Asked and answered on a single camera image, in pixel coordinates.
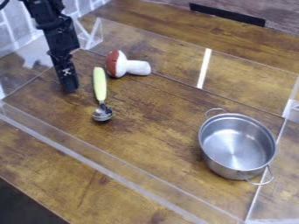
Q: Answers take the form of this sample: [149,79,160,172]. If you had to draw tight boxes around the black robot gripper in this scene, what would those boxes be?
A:
[21,0,80,92]

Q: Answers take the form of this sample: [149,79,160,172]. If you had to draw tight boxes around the red white plush mushroom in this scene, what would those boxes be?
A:
[105,50,150,78]

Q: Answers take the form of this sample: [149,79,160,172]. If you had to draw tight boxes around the green handled metal spoon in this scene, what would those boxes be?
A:
[92,66,112,122]

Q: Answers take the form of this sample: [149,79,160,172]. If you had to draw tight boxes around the clear acrylic triangle stand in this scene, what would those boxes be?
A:
[73,17,104,50]

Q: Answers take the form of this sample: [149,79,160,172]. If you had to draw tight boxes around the black bar on table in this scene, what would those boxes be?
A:
[189,3,266,27]

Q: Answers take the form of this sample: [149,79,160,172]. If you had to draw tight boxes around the stainless steel pot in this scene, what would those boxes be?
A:
[197,108,276,186]

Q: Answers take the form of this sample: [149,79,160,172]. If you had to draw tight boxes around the clear acrylic enclosure wall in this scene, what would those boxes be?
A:
[0,17,299,224]

